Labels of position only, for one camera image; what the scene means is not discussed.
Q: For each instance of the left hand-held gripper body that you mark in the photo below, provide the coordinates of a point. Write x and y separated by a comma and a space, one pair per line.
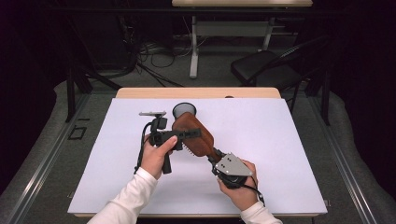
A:
157, 137

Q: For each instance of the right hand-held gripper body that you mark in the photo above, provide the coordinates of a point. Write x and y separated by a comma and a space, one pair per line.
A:
232, 166

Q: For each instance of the brown wooden hairbrush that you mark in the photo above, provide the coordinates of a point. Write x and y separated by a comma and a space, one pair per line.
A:
202, 144

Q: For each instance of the black mesh cup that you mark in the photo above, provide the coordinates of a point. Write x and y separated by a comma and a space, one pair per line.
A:
183, 109

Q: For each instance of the person's left hand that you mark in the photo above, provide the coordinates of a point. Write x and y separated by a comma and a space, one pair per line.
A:
152, 160

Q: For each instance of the person's right hand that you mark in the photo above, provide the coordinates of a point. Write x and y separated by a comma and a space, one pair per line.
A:
246, 197

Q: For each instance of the white table sheet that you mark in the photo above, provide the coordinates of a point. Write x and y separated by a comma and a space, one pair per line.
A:
280, 140

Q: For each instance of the white-legged desk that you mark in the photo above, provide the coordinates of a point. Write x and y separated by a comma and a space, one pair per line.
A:
194, 56

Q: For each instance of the black metal stand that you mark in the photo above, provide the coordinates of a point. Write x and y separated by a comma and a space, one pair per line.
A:
70, 99
326, 102

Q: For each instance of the black folding chair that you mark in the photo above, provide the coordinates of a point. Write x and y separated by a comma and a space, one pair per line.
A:
258, 67

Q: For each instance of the black horizontal bar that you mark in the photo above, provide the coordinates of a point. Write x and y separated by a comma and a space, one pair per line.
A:
233, 10

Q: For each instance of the aluminium floor rail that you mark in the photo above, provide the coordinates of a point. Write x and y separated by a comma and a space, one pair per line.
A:
341, 161
49, 160

